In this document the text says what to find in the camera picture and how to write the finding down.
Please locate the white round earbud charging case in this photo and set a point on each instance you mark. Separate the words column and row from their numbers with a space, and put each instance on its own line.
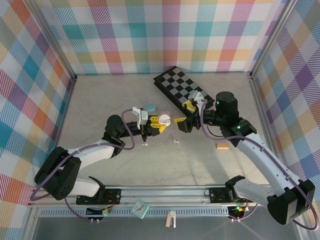
column 167, row 122

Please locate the blue earbud charging case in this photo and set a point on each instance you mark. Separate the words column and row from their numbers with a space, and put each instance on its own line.
column 151, row 107

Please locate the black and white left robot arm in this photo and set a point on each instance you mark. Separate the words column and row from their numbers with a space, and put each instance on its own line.
column 60, row 175

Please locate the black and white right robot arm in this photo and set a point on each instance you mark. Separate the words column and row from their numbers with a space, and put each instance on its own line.
column 265, row 160

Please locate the black folding chessboard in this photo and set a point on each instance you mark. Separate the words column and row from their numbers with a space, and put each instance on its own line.
column 175, row 82

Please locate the small wooden block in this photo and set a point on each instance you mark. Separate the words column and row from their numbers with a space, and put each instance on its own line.
column 222, row 146

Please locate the teal square clock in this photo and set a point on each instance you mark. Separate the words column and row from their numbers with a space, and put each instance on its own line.
column 140, row 209

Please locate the small controller board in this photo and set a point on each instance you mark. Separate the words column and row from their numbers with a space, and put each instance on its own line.
column 237, row 209
column 105, row 212

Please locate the pink and white tag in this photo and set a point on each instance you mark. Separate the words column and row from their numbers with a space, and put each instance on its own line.
column 171, row 215

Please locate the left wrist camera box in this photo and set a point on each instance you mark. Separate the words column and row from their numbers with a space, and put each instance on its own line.
column 143, row 117

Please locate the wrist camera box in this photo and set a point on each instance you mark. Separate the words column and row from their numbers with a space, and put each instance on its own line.
column 143, row 117
column 198, row 98

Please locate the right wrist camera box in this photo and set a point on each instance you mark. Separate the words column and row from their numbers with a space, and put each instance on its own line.
column 198, row 98

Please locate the aluminium side rail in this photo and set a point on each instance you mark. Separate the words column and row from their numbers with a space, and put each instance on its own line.
column 262, row 112

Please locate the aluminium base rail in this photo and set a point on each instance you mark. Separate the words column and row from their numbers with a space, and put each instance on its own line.
column 162, row 193

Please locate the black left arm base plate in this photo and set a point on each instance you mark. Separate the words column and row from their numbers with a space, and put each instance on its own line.
column 112, row 195

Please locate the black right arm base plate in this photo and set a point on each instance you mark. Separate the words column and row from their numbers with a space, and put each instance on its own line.
column 217, row 195

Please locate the aluminium corner post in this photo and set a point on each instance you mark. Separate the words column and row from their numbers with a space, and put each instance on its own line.
column 53, row 37
column 271, row 37

